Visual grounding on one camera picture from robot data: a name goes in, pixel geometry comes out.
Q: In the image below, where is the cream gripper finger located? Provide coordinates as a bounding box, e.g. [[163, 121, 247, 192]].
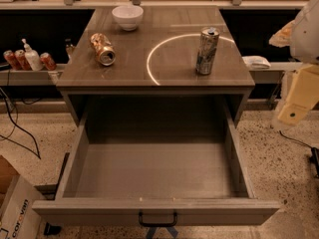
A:
[[277, 64, 319, 125], [269, 21, 294, 48]]

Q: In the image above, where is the silver redbull can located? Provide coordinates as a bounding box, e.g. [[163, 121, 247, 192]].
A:
[[195, 27, 219, 75]]

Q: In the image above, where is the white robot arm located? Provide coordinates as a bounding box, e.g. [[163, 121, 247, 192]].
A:
[[269, 0, 319, 130]]

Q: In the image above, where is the grey cabinet with wooden top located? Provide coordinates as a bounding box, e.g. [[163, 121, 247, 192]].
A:
[[57, 6, 254, 122]]

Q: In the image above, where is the crushed orange soda can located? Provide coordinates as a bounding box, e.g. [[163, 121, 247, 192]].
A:
[[90, 33, 116, 66]]

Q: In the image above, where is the grey open top drawer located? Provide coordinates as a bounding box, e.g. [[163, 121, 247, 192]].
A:
[[32, 94, 282, 227]]

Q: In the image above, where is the red can right of bottle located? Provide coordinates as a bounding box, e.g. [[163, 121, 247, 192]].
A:
[[40, 53, 57, 71]]

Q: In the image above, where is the red can far left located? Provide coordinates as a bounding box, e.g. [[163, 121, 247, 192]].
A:
[[3, 50, 21, 70]]

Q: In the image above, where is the white folded cloth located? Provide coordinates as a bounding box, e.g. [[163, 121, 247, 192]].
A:
[[242, 56, 271, 69]]

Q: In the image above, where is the white ceramic bowl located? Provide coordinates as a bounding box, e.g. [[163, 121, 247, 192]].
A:
[[112, 5, 144, 31]]

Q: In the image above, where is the small dark glass bottle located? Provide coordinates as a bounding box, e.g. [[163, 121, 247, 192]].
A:
[[65, 39, 75, 60]]

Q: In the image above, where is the white pump soap bottle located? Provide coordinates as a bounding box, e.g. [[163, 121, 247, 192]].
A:
[[22, 39, 43, 71]]

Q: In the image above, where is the grey low side shelf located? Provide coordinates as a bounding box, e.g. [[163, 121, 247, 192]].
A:
[[0, 64, 65, 87]]

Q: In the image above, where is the cardboard box with lettering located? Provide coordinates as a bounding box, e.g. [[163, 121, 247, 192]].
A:
[[0, 156, 43, 239]]

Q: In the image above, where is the black floor cable right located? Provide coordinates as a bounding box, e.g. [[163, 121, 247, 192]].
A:
[[278, 129, 319, 177]]

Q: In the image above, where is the black floor cable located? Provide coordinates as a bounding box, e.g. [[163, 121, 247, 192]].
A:
[[0, 87, 42, 160], [278, 129, 319, 177]]

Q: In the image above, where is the black drawer handle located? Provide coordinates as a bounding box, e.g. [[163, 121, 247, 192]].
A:
[[139, 212, 177, 227]]

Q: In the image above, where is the black floor cable left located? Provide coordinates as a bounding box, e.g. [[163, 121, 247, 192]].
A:
[[0, 87, 42, 160]]

